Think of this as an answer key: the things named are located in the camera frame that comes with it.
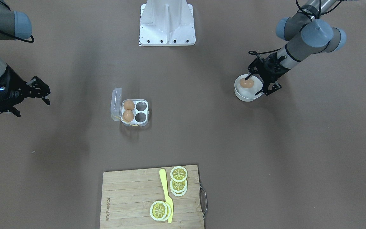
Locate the metal board handle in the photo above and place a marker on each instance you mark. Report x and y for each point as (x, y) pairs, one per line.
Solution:
(203, 201)

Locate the lemon slice under lower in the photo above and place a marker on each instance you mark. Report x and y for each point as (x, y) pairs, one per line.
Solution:
(169, 212)

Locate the lemon slice under middle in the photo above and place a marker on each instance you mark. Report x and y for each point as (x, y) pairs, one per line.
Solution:
(179, 194)

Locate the lemon slice under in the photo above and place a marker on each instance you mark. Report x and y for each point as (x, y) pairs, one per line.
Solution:
(169, 212)
(179, 194)

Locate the white bowl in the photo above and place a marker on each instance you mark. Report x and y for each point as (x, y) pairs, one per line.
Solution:
(244, 94)

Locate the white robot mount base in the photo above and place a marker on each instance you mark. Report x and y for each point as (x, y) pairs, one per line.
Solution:
(166, 23)

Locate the brown egg from bowl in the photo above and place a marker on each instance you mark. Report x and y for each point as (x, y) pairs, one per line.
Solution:
(246, 83)

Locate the yellow plastic knife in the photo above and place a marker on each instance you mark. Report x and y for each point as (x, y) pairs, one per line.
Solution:
(168, 199)

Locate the clear plastic egg box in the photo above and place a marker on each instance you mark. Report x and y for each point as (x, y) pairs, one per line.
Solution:
(141, 110)

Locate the bamboo cutting board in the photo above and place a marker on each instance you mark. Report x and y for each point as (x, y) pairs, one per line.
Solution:
(127, 197)

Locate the brown egg in box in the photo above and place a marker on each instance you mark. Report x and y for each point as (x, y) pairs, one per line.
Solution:
(128, 116)
(129, 105)

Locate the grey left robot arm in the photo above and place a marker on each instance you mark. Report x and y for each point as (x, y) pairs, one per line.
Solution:
(306, 34)

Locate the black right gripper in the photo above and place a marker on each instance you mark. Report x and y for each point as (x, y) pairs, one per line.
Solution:
(14, 89)

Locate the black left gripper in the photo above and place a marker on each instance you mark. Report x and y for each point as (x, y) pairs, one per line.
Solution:
(272, 67)

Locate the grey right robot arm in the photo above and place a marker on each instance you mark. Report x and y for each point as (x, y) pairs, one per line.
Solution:
(15, 25)

